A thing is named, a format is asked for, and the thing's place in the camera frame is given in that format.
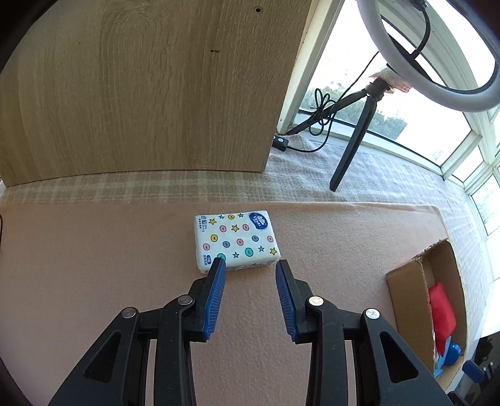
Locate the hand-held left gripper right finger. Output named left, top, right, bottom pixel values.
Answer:
left=275, top=260, right=454, bottom=406

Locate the patterned tissue pack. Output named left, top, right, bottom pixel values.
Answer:
left=194, top=210, right=281, bottom=274

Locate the large light wooden board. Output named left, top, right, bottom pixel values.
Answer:
left=0, top=0, right=323, bottom=187

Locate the black ring light cable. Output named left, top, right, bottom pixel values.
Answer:
left=288, top=52, right=382, bottom=154

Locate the blue round lid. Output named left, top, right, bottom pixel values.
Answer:
left=445, top=342, right=462, bottom=366

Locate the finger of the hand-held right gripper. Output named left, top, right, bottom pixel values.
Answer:
left=462, top=360, right=495, bottom=388

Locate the red fabric pouch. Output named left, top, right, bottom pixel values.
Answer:
left=427, top=282, right=458, bottom=354

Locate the cardboard box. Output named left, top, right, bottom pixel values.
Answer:
left=385, top=239, right=470, bottom=393

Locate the blue plastic stand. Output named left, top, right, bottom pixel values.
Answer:
left=433, top=344, right=454, bottom=378

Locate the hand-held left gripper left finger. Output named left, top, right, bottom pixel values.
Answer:
left=49, top=258, right=228, bottom=406

